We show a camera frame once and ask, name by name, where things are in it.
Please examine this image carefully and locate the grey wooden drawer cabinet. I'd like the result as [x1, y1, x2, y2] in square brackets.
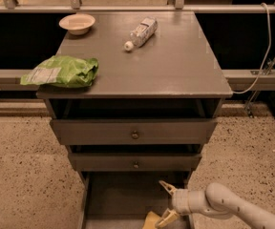
[35, 10, 234, 229]

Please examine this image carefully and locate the grey middle drawer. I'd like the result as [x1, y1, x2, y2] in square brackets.
[69, 153, 201, 172]

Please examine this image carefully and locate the clear plastic water bottle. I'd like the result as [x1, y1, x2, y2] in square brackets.
[124, 17, 158, 52]

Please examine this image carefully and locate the yellow sponge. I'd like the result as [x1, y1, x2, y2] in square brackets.
[142, 211, 160, 229]

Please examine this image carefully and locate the beige bowl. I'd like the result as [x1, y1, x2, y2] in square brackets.
[59, 13, 95, 35]

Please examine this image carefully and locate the grey bottom drawer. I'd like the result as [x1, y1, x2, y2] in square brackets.
[77, 172, 191, 229]

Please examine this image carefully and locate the metal railing frame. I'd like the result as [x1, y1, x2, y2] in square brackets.
[0, 0, 275, 93]

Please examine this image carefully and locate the grey drawer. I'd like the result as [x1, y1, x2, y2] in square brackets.
[69, 153, 201, 172]
[77, 172, 191, 229]
[51, 118, 217, 145]

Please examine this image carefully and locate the green chip bag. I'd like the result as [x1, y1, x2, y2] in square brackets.
[20, 55, 98, 88]

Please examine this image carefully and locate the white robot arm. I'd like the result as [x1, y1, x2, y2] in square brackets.
[155, 180, 275, 229]

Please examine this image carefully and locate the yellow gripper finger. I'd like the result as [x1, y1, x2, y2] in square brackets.
[159, 180, 177, 195]
[155, 209, 180, 228]

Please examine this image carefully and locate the grey top drawer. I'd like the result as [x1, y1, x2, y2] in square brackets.
[51, 118, 217, 145]

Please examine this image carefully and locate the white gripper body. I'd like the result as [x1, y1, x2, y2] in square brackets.
[172, 189, 206, 216]

